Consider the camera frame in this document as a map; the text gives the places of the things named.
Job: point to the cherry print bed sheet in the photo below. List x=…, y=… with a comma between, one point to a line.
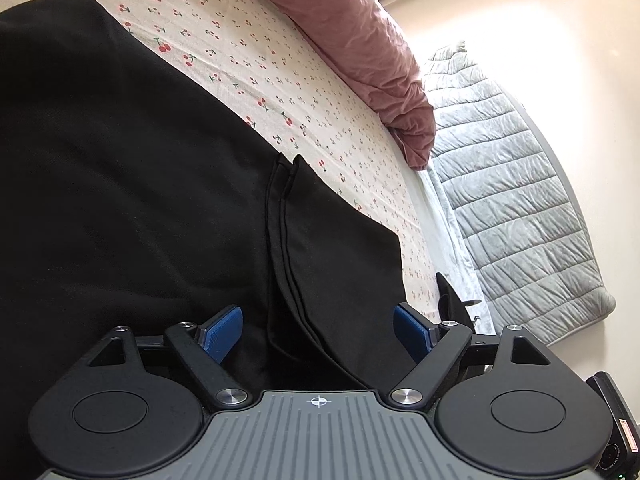
x=300, y=85

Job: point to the black pants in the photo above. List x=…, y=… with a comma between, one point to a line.
x=125, y=185

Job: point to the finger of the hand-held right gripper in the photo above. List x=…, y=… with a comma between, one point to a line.
x=452, y=305

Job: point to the grey quilted blanket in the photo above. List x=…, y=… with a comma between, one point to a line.
x=510, y=185

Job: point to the pink duvet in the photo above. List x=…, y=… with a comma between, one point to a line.
x=350, y=35

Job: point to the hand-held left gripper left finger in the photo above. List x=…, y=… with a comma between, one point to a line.
x=222, y=334

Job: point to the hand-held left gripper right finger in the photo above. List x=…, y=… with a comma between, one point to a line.
x=412, y=334

